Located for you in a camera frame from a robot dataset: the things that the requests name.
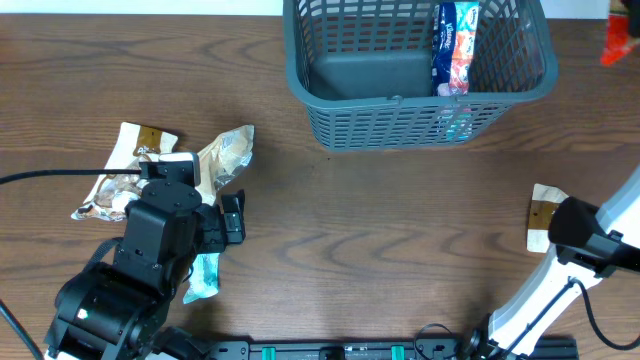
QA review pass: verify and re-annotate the grey plastic lattice basket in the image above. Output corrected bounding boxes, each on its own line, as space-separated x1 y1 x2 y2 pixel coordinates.
283 0 558 151

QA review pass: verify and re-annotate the blue Kleenex tissue pack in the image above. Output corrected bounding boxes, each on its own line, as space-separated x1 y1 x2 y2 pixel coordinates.
431 1 480 97

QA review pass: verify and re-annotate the beige brown snack bag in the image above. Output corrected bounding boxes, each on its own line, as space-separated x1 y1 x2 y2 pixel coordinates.
526 183 568 253

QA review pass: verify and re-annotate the red San Remo spaghetti pack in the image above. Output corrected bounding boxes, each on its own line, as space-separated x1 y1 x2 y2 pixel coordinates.
600 0 639 66

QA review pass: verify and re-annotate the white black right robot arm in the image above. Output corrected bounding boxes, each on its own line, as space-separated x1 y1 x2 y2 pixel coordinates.
458 171 639 359

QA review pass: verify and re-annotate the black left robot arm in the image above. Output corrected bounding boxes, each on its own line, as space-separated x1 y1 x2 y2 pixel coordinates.
45 180 246 359

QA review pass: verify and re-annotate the teal white snack packet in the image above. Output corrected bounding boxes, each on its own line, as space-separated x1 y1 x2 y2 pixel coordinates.
183 253 220 304

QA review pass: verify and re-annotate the crumpled beige snack bag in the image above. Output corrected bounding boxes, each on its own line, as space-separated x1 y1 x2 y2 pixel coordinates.
196 125 255 205

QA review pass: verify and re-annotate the beige snack bag left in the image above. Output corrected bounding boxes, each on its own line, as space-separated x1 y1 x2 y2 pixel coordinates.
70 121 180 223

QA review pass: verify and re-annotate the black camera cable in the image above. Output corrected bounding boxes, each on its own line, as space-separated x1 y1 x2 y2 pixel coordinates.
0 168 142 186

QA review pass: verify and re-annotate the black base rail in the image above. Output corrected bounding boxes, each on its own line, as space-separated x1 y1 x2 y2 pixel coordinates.
159 327 580 360

